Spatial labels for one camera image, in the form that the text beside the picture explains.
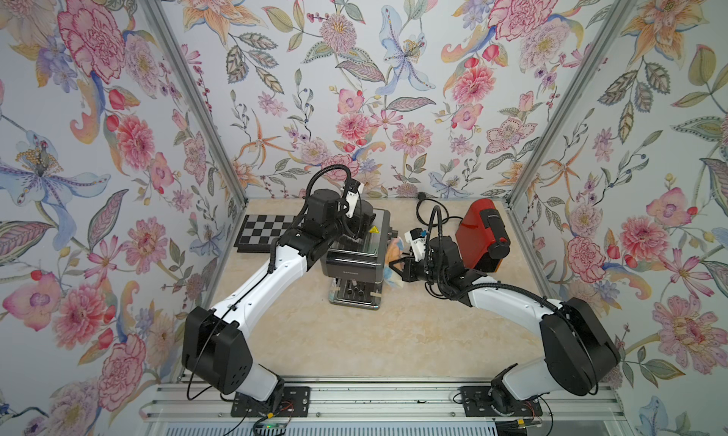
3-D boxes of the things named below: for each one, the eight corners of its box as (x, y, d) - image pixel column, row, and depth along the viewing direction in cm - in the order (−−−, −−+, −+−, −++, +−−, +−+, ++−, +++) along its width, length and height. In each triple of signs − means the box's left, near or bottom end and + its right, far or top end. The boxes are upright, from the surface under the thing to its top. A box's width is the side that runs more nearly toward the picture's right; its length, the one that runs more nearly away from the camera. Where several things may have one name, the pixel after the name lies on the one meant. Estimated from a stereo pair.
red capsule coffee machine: (468, 278, 100) (487, 246, 85) (456, 232, 113) (471, 197, 97) (493, 278, 100) (517, 246, 85) (479, 233, 113) (497, 197, 97)
